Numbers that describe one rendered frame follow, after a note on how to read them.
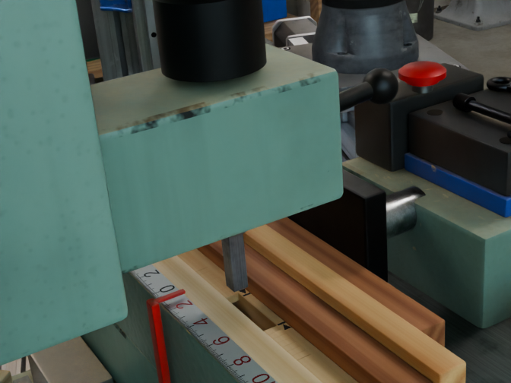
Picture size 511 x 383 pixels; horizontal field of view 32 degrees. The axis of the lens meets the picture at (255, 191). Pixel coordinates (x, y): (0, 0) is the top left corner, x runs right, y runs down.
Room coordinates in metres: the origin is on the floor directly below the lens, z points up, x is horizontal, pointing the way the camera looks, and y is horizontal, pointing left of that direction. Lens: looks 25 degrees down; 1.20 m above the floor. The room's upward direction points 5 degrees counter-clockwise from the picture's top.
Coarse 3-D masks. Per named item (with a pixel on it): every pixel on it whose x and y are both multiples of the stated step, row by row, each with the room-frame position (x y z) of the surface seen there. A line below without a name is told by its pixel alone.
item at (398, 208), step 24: (360, 192) 0.43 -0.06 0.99; (384, 192) 0.42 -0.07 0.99; (408, 192) 0.49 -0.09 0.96; (312, 216) 0.46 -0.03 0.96; (336, 216) 0.44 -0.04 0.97; (360, 216) 0.42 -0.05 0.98; (384, 216) 0.42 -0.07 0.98; (408, 216) 0.47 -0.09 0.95; (336, 240) 0.44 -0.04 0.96; (360, 240) 0.42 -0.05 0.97; (384, 240) 0.42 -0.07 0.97; (360, 264) 0.42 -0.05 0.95; (384, 264) 0.42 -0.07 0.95
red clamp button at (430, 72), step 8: (408, 64) 0.55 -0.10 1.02; (416, 64) 0.54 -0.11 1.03; (424, 64) 0.54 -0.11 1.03; (432, 64) 0.54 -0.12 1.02; (400, 72) 0.54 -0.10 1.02; (408, 72) 0.53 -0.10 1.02; (416, 72) 0.53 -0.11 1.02; (424, 72) 0.53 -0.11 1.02; (432, 72) 0.53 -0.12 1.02; (440, 72) 0.53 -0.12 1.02; (408, 80) 0.53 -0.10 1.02; (416, 80) 0.53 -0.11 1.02; (424, 80) 0.52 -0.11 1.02; (432, 80) 0.52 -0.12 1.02; (440, 80) 0.53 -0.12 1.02
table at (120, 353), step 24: (408, 288) 0.48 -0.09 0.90; (96, 336) 0.51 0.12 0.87; (120, 336) 0.46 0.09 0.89; (456, 336) 0.42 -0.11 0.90; (480, 336) 0.42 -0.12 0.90; (504, 336) 0.42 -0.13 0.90; (120, 360) 0.47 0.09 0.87; (144, 360) 0.43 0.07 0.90; (480, 360) 0.40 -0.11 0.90; (504, 360) 0.40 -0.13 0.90
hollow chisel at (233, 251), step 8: (224, 240) 0.41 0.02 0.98; (232, 240) 0.41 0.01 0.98; (240, 240) 0.41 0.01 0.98; (224, 248) 0.41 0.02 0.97; (232, 248) 0.41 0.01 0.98; (240, 248) 0.41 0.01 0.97; (224, 256) 0.42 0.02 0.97; (232, 256) 0.41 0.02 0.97; (240, 256) 0.41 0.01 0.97; (224, 264) 0.42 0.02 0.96; (232, 264) 0.41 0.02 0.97; (240, 264) 0.41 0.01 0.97; (232, 272) 0.41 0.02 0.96; (240, 272) 0.41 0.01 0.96; (232, 280) 0.41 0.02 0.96; (240, 280) 0.41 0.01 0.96; (232, 288) 0.41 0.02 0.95; (240, 288) 0.41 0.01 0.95
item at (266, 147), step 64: (320, 64) 0.42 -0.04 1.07; (128, 128) 0.36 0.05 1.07; (192, 128) 0.37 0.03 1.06; (256, 128) 0.39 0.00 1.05; (320, 128) 0.40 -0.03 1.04; (128, 192) 0.35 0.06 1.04; (192, 192) 0.37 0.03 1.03; (256, 192) 0.38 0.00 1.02; (320, 192) 0.40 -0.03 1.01; (128, 256) 0.35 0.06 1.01
